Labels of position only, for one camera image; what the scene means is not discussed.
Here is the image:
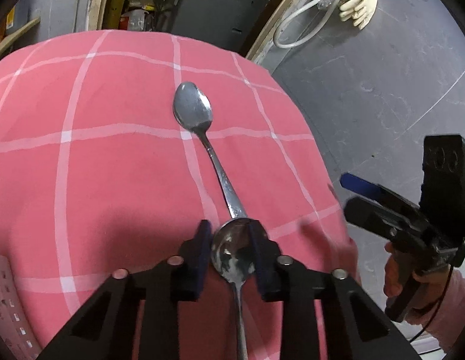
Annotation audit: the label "large steel spoon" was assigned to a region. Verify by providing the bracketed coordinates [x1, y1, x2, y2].
[172, 81, 247, 219]

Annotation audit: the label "right hand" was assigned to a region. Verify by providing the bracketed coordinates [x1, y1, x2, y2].
[384, 242, 451, 322]

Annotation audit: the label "cream rubber gloves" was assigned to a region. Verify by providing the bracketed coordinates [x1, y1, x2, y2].
[338, 0, 378, 30]

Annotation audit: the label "pink checkered tablecloth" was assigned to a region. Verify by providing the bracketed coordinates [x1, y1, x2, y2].
[0, 31, 358, 345]

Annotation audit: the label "white hose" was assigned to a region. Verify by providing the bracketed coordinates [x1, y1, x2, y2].
[272, 0, 365, 50]

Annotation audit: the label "grey cabinet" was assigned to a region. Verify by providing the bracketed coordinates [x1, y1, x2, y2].
[156, 0, 268, 52]

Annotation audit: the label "wooden countertop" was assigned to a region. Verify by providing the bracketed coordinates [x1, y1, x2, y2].
[0, 17, 41, 58]

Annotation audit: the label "white utensil container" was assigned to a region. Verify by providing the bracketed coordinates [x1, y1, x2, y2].
[0, 255, 41, 359]

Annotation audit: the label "small steel spoon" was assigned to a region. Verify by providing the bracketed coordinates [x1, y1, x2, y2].
[210, 217, 257, 360]

